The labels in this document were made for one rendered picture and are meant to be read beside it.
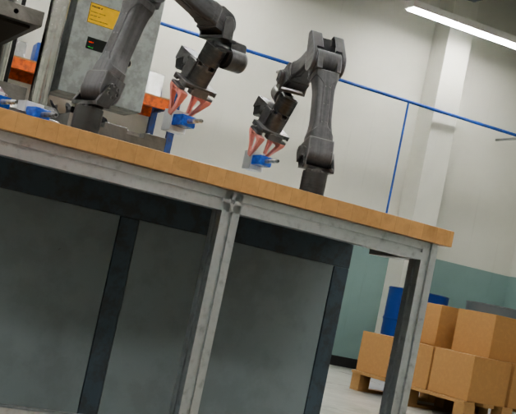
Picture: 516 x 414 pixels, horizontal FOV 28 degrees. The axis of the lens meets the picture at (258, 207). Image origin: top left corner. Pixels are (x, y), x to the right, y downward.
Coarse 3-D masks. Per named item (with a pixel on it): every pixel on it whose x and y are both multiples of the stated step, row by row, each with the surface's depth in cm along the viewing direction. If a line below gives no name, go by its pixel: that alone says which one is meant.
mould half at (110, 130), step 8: (56, 112) 277; (56, 120) 258; (64, 120) 252; (104, 128) 254; (112, 128) 255; (120, 128) 256; (112, 136) 255; (120, 136) 256; (128, 136) 257; (136, 136) 258; (152, 136) 260; (136, 144) 258; (144, 144) 259; (152, 144) 260; (160, 144) 261
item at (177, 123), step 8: (176, 112) 256; (168, 120) 255; (176, 120) 254; (184, 120) 252; (192, 120) 251; (200, 120) 249; (168, 128) 255; (176, 128) 256; (184, 128) 257; (192, 128) 254
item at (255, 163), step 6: (246, 150) 297; (246, 156) 297; (252, 156) 295; (258, 156) 293; (264, 156) 293; (246, 162) 296; (252, 162) 295; (258, 162) 292; (264, 162) 293; (270, 162) 291; (276, 162) 289; (246, 168) 297; (252, 168) 296; (258, 168) 297
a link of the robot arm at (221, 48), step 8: (208, 40) 251; (208, 48) 250; (216, 48) 249; (224, 48) 252; (200, 56) 251; (208, 56) 250; (216, 56) 250; (224, 56) 254; (200, 64) 252; (208, 64) 250; (216, 64) 251; (224, 64) 255
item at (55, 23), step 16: (16, 0) 385; (64, 0) 324; (48, 16) 324; (64, 16) 325; (48, 32) 323; (0, 48) 383; (48, 48) 322; (0, 64) 383; (48, 64) 322; (32, 80) 323; (48, 80) 323; (32, 96) 321
